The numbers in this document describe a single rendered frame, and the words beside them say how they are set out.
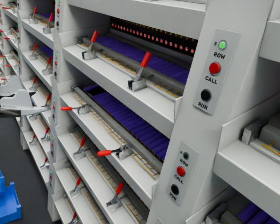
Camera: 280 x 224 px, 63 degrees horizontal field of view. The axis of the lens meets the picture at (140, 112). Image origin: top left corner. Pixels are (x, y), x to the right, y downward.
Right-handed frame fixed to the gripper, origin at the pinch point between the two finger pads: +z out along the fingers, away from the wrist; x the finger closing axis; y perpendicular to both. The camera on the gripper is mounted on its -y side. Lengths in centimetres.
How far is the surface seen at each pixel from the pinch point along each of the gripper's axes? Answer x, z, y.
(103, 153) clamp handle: -14.8, 12.1, -7.8
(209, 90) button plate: -35.2, 15.2, 16.7
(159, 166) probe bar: -25.2, 21.4, -6.7
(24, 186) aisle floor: 62, 12, -83
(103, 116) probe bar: 2.3, 21.0, -6.8
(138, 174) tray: -22.5, 18.2, -10.2
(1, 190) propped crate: 53, -1, -73
